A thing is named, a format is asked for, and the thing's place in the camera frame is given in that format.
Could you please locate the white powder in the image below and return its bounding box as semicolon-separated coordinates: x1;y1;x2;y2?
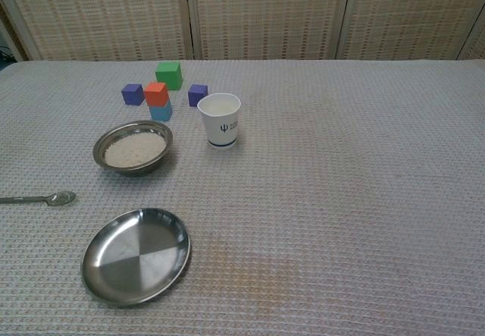
104;131;167;169

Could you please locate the steel plate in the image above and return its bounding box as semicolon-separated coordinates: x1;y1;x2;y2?
80;207;192;309

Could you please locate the orange cube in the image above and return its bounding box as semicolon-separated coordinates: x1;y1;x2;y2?
143;81;169;108

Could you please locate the metal spoon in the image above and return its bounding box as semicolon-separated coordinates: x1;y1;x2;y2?
0;190;77;206

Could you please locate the woven folding screen panel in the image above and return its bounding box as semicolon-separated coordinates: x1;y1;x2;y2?
188;0;355;61
0;0;194;62
335;0;485;61
456;13;485;61

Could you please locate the purple cube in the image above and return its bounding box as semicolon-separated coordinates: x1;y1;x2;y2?
120;83;146;107
187;83;209;108

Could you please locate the waffle weave tablecloth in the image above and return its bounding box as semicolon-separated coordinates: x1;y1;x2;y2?
0;59;485;336

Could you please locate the light blue cube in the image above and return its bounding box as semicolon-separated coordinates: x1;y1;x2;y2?
148;99;174;122

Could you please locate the steel bowl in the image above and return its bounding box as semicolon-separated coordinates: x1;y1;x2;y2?
92;120;174;178

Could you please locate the green cube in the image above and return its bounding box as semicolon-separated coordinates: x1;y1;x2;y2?
155;61;184;91

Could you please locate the white paper cup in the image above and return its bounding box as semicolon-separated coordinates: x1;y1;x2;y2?
196;92;242;150

